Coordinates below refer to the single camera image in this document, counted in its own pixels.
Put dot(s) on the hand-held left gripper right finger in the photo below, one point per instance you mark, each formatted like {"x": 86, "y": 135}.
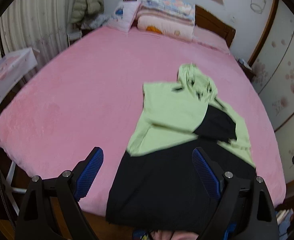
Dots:
{"x": 207, "y": 172}

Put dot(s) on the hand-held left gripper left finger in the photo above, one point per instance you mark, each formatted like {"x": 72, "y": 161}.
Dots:
{"x": 89, "y": 172}

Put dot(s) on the green and black hooded jacket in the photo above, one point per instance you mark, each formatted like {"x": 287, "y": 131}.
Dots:
{"x": 167, "y": 110}

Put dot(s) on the person's pink clothing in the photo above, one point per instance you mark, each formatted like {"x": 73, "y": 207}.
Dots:
{"x": 169, "y": 236}

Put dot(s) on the white metal rack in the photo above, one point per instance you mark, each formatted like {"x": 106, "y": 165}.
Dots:
{"x": 10, "y": 172}

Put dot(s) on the bed with pink sheet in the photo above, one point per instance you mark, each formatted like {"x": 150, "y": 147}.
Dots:
{"x": 74, "y": 92}

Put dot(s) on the floral wardrobe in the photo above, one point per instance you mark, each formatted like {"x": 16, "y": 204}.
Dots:
{"x": 287, "y": 67}

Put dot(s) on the wooden nightstand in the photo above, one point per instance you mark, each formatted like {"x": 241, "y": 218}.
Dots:
{"x": 248, "y": 74}

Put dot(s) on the small blue and white box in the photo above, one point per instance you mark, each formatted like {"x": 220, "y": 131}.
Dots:
{"x": 244, "y": 63}

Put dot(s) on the white paper bag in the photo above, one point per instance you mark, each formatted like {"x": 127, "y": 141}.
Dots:
{"x": 6, "y": 72}

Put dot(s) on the pink pillow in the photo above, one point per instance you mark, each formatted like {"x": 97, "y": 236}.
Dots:
{"x": 207, "y": 38}

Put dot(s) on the white stool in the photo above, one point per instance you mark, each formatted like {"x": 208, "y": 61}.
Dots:
{"x": 74, "y": 33}

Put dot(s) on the grey cloth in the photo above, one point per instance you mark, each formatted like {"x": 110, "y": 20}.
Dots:
{"x": 97, "y": 21}

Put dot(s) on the white curtain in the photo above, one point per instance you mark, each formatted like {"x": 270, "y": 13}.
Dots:
{"x": 31, "y": 25}

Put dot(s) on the white cushion with blue print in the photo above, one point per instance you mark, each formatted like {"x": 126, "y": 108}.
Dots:
{"x": 124, "y": 15}

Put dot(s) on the floral folded quilt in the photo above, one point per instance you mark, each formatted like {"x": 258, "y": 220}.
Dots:
{"x": 167, "y": 7}

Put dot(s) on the beige puffer jacket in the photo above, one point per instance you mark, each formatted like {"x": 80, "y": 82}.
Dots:
{"x": 87, "y": 2}

